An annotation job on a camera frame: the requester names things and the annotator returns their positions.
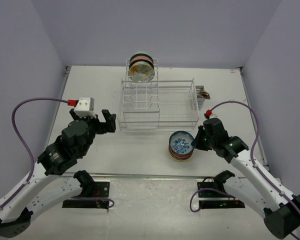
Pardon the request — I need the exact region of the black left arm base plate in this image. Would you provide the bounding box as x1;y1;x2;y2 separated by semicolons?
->
62;181;114;210

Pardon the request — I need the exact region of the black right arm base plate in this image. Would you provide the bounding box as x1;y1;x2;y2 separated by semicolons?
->
197;179;246;210

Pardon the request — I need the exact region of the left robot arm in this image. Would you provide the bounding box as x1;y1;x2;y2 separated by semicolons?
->
0;109;117;239

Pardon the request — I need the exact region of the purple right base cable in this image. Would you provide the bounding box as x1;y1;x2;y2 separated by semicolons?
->
189;187;231;213

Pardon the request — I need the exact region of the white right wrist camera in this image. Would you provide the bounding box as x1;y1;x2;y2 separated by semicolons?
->
204;109;214;120

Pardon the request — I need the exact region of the blue triangle patterned bowl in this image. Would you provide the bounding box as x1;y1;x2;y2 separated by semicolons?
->
169;152;192;159

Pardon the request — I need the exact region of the yellow blue patterned bowl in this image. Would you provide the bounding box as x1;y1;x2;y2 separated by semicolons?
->
172;157;191;163

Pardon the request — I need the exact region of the brown utensil in holder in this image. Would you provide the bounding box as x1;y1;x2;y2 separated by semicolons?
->
199;91;211;100

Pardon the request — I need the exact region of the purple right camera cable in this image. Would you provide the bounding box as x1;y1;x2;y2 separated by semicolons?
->
206;100;300;240

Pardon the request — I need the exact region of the orange floral patterned bowl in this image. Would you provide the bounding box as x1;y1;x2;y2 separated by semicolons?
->
168;147;193;158

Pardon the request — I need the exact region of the pink patterned bowl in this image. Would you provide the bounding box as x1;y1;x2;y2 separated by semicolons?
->
129;53;154;67

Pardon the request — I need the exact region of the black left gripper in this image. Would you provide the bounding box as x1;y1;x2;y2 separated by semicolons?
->
71;107;117;156

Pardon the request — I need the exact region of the grey cutlery holder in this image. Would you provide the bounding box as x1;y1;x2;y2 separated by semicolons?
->
195;85;205;110

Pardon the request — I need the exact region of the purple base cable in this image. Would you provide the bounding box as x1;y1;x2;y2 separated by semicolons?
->
67;196;115;209
189;187;231;213

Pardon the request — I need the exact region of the purple camera cable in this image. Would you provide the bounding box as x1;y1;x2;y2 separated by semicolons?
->
206;100;300;240
0;97;77;218

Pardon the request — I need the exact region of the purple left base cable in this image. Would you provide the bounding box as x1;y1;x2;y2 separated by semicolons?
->
67;196;115;209

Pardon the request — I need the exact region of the mint green bowl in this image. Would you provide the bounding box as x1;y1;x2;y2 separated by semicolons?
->
132;51;150;58

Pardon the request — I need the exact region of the blue white floral bowl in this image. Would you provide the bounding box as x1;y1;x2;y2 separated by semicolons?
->
168;130;194;156

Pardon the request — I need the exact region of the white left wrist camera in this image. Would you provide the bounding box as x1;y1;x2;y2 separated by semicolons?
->
74;97;96;118

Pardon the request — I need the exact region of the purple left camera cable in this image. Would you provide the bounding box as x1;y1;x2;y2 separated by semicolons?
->
0;97;77;218

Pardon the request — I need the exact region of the yellow flower leaf bowl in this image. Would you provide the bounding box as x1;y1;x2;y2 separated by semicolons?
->
128;61;156;83

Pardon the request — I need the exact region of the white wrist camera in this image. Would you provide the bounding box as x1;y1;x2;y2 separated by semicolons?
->
74;97;96;118
204;109;214;120

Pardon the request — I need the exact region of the white wire dish rack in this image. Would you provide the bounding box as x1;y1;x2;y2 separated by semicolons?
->
117;59;200;132

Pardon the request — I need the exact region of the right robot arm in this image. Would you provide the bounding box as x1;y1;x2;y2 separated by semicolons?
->
191;118;300;240

